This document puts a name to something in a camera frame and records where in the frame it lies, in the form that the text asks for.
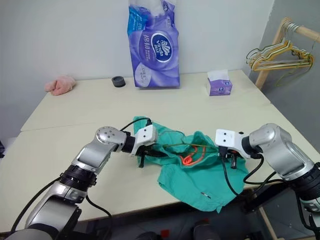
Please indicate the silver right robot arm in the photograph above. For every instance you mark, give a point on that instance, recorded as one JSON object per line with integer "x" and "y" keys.
{"x": 275, "y": 142}

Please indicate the green garment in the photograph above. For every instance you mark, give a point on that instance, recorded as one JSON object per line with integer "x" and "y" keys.
{"x": 190, "y": 180}

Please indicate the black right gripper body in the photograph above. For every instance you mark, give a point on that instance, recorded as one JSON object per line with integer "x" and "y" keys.
{"x": 233, "y": 151}

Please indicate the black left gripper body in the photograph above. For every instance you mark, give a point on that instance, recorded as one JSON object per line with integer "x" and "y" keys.
{"x": 148, "y": 149}

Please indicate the pink towel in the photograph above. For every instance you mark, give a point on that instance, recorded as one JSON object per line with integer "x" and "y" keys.
{"x": 61, "y": 85}

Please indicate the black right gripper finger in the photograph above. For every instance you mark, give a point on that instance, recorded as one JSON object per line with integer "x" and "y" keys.
{"x": 233, "y": 162}

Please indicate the small purple tissue box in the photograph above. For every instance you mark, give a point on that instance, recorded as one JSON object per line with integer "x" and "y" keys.
{"x": 220, "y": 87}

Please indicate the black beam under table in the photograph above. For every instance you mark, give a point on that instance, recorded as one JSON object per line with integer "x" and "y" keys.
{"x": 270, "y": 192}

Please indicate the wooden table leg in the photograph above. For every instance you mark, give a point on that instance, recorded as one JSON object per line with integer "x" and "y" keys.
{"x": 268, "y": 225}

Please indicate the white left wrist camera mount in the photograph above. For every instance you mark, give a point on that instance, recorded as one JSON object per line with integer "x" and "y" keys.
{"x": 146, "y": 135}

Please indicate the wooden clothes rack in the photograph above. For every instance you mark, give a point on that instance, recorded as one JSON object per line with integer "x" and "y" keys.
{"x": 262, "y": 77}

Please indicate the orange clothes hanger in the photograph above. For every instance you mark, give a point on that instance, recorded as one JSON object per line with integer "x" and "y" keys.
{"x": 190, "y": 158}

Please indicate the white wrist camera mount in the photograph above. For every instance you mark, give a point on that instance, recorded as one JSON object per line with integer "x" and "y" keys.
{"x": 146, "y": 135}
{"x": 225, "y": 137}

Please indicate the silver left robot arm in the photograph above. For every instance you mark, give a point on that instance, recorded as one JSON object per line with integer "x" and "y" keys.
{"x": 100, "y": 152}

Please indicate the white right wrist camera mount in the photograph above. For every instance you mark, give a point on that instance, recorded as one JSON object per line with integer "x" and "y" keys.
{"x": 225, "y": 137}

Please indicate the large blue tissue pack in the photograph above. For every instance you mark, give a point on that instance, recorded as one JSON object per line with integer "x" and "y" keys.
{"x": 155, "y": 62}

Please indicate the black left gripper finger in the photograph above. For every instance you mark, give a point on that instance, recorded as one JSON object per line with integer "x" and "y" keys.
{"x": 141, "y": 160}
{"x": 157, "y": 153}

